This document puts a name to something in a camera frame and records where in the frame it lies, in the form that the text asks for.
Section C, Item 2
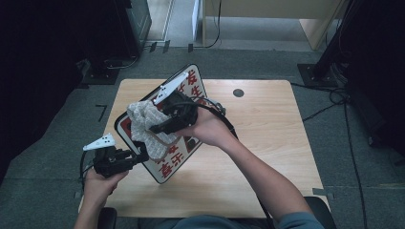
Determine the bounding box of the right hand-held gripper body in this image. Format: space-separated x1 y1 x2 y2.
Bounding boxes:
152 72 199 130

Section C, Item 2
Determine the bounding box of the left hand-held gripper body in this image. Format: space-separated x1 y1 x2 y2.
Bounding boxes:
82 133 135 178

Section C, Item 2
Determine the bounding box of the grey patterned cloth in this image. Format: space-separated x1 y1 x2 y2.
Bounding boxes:
126 99 181 161

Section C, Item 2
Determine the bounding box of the panda picture board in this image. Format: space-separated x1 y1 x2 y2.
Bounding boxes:
114 63 211 185

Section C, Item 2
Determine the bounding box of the person's left hand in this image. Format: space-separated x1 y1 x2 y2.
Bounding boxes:
83 168 130 204

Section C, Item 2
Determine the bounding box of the person's right hand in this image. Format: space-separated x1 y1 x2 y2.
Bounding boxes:
175 108 238 151

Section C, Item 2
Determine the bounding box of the black floor tape corner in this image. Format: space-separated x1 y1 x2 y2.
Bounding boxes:
95 104 109 123

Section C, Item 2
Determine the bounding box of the person's blue-grey shirt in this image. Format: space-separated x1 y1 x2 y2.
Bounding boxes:
171 211 326 229

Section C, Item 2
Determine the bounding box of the dark cabinet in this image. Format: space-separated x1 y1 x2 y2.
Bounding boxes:
114 0 153 58

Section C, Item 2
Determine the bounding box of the light wooden desk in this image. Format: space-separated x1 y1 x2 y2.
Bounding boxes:
202 0 349 52

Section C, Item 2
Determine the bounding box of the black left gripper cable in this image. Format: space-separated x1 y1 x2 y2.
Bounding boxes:
79 151 97 192

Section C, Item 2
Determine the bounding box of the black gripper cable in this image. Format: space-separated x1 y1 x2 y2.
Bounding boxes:
79 151 97 192
171 100 275 229

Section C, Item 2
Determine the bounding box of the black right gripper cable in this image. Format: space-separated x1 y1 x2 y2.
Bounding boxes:
171 100 275 229

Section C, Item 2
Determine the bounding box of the black stand base plate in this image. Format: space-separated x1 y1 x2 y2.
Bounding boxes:
79 58 121 86
297 62 339 89

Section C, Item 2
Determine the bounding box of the black hanging cable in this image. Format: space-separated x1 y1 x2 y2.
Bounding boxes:
203 0 223 50

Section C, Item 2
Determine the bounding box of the short black floor cable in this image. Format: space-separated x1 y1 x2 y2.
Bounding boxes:
301 99 347 123

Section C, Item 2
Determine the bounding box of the long black floor cable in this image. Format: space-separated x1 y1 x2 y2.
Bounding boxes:
289 81 371 229

